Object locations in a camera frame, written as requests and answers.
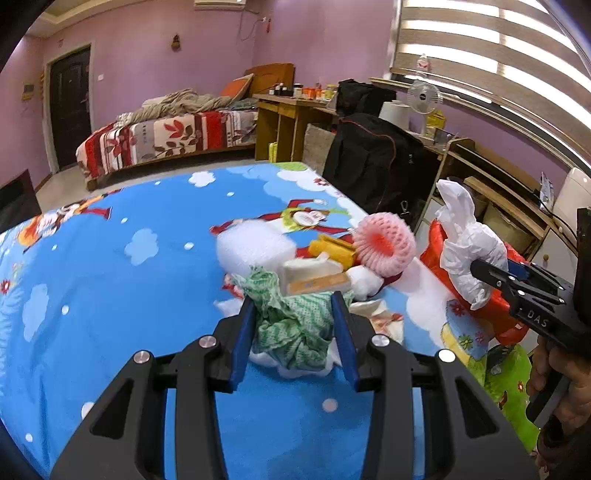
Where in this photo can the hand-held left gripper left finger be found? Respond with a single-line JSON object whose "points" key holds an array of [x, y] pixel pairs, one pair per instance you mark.
{"points": [[242, 346]]}

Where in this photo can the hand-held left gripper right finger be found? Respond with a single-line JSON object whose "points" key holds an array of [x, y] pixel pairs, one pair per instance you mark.
{"points": [[346, 341]]}

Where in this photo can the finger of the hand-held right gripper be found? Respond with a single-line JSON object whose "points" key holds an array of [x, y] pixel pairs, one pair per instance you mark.
{"points": [[517, 269], [489, 272]]}

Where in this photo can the white plastic bag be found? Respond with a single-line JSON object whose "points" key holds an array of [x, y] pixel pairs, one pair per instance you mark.
{"points": [[466, 244]]}

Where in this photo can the red trash bin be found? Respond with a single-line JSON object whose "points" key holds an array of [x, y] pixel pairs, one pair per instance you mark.
{"points": [[494, 316]]}

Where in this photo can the green patterned cloth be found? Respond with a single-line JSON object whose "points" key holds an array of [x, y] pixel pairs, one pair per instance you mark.
{"points": [[295, 323]]}

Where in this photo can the pink foam fruit net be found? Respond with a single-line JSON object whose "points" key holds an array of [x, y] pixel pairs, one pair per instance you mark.
{"points": [[401, 235]]}

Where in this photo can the person's right forearm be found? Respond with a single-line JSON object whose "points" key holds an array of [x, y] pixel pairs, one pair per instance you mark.
{"points": [[568, 452]]}

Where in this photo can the person's right hand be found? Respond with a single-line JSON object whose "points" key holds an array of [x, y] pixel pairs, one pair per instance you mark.
{"points": [[577, 392]]}

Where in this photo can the white tissue wad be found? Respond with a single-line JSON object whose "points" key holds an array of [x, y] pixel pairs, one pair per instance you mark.
{"points": [[364, 284]]}

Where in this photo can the beige cardboard box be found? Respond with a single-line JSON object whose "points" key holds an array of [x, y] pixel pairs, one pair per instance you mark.
{"points": [[314, 281]]}

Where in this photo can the wooden shelf cabinet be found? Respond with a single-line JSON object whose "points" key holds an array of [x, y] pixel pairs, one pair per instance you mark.
{"points": [[503, 189]]}

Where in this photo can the clear plastic packet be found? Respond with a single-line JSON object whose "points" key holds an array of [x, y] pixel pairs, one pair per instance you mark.
{"points": [[546, 187]]}

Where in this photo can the white rice cooker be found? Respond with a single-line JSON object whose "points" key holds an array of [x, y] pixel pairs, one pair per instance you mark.
{"points": [[575, 194]]}

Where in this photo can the white foam sheet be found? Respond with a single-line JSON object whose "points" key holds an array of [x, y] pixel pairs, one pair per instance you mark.
{"points": [[254, 249]]}

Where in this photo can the clear plastic box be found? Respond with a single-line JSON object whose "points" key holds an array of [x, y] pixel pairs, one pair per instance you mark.
{"points": [[441, 137]]}

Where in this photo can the blue cartoon printed blanket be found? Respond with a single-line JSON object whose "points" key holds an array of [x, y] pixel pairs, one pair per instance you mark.
{"points": [[115, 277]]}

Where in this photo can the yellow labelled packet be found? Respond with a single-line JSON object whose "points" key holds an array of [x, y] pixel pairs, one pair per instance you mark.
{"points": [[435, 122]]}

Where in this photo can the large black bag red trim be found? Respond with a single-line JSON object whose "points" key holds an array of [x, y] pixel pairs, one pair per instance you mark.
{"points": [[374, 157]]}

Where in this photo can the white paper roll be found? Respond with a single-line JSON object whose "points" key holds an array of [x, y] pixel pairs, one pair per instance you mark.
{"points": [[395, 115]]}

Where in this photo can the white desk fan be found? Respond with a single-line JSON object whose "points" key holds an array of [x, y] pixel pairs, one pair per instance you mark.
{"points": [[422, 97]]}

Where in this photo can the beige woven panel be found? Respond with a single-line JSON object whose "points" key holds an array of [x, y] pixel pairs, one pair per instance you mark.
{"points": [[318, 147]]}

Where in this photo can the yellow bag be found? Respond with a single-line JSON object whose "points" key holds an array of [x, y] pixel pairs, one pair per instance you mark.
{"points": [[274, 152]]}

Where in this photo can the black duffel bag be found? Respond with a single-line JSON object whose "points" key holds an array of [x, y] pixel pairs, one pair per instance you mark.
{"points": [[364, 97]]}

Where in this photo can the striped window blind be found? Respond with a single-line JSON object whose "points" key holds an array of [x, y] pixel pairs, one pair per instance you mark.
{"points": [[485, 55]]}

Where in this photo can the red white window ornament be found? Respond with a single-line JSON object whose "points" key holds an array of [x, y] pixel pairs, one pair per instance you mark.
{"points": [[424, 62]]}

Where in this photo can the bed with floral blanket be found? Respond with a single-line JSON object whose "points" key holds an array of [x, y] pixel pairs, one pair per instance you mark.
{"points": [[152, 136]]}

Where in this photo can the wooden desk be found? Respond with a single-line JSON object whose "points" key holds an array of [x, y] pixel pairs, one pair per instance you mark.
{"points": [[295, 108]]}

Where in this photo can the beige duvet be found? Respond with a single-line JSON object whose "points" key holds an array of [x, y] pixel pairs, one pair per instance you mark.
{"points": [[180, 104]]}

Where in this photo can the row of small jars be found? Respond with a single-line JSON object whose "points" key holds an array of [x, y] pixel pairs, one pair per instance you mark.
{"points": [[304, 92]]}

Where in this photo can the orange pillow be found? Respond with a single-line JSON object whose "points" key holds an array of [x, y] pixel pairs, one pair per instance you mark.
{"points": [[236, 86]]}

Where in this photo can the dark brown furniture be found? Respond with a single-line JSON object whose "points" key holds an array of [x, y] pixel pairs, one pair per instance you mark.
{"points": [[18, 198]]}

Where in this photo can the wooden headboard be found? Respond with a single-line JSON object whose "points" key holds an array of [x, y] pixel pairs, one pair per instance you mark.
{"points": [[272, 76]]}

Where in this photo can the dark door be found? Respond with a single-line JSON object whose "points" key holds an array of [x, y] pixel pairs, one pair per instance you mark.
{"points": [[69, 110]]}

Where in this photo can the white air conditioner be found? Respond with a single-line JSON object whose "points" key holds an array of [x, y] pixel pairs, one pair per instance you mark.
{"points": [[219, 2]]}

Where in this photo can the small brown wall ornament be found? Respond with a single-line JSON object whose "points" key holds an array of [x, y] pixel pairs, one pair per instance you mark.
{"points": [[175, 42]]}

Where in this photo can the small red wall hanging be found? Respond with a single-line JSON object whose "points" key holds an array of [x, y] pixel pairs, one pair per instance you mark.
{"points": [[265, 25]]}

